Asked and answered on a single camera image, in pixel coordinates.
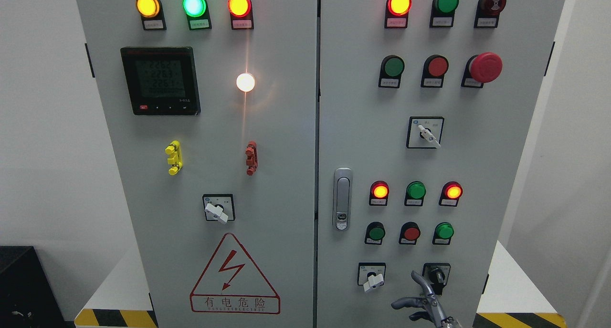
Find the silver door lock handle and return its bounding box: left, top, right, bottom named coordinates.
left=332, top=168, right=353, bottom=232

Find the black knob selector switch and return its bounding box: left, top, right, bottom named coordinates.
left=422, top=263, right=451, bottom=296

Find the red indicator light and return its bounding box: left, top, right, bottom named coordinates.
left=438, top=181, right=464, bottom=208
left=227, top=0, right=254, bottom=30
left=384, top=0, right=412, bottom=29
left=369, top=180, right=389, bottom=206

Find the red terminal connector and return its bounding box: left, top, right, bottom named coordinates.
left=245, top=140, right=258, bottom=176

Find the red indicator light top right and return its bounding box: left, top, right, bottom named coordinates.
left=384, top=0, right=412, bottom=29

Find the yellow terminal connector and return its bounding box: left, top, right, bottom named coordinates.
left=165, top=139, right=183, bottom=176

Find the red emergency stop button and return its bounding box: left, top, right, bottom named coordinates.
left=461, top=52, right=503, bottom=88

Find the green push button upper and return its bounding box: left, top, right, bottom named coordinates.
left=378, top=54, right=405, bottom=89

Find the green indicator light top left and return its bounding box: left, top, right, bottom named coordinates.
left=182, top=0, right=212, bottom=30

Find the red push button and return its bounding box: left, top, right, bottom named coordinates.
left=399, top=222, right=421, bottom=245
left=420, top=54, right=449, bottom=88

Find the white indicator light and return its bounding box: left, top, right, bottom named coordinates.
left=236, top=72, right=256, bottom=93

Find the upper right rotary switch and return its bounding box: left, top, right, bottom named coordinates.
left=406, top=116, right=444, bottom=149

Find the red indicator light lower left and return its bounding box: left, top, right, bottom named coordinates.
left=369, top=180, right=389, bottom=206

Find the yellow indicator light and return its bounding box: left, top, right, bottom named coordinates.
left=136, top=0, right=167, bottom=31

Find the red indicator light lower right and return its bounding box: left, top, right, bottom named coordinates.
left=438, top=181, right=464, bottom=208

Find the green indicator light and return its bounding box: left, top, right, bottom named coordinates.
left=182, top=0, right=212, bottom=30
left=429, top=0, right=460, bottom=28
left=404, top=181, right=426, bottom=207

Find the green push button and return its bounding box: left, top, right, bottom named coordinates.
left=432, top=222, right=455, bottom=245
left=378, top=54, right=405, bottom=89
left=364, top=222, right=386, bottom=245

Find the black digital power meter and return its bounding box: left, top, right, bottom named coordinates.
left=120, top=46, right=201, bottom=116

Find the grey cabinet door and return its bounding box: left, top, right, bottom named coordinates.
left=316, top=0, right=565, bottom=328
left=76, top=0, right=318, bottom=328

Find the dark red buzzer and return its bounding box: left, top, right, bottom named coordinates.
left=474, top=0, right=507, bottom=29

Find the red electrical danger sticker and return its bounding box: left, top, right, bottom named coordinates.
left=190, top=233, right=281, bottom=315

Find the green indicator light lower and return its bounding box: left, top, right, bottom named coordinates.
left=404, top=181, right=426, bottom=207

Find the red indicator light top left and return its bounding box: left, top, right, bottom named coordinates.
left=227, top=0, right=254, bottom=30

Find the green push button lower left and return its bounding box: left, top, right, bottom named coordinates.
left=364, top=222, right=386, bottom=245

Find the red push button lower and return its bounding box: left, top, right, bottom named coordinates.
left=399, top=222, right=421, bottom=245

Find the green push button lower right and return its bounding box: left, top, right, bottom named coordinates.
left=432, top=222, right=455, bottom=245

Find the left grey cabinet door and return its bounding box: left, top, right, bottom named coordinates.
left=76, top=0, right=318, bottom=328

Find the black box lower left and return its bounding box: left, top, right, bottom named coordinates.
left=0, top=246, right=67, bottom=328

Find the right grey cabinet door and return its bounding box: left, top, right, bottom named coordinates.
left=316, top=0, right=565, bottom=328

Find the green indicator light top right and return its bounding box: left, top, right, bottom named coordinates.
left=429, top=0, right=460, bottom=28

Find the red push button upper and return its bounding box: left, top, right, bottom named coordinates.
left=420, top=54, right=449, bottom=88

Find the left door rotary switch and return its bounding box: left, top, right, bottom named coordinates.
left=201, top=194, right=235, bottom=224

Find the lower white rotary switch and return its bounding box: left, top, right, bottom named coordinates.
left=357, top=262, right=386, bottom=293

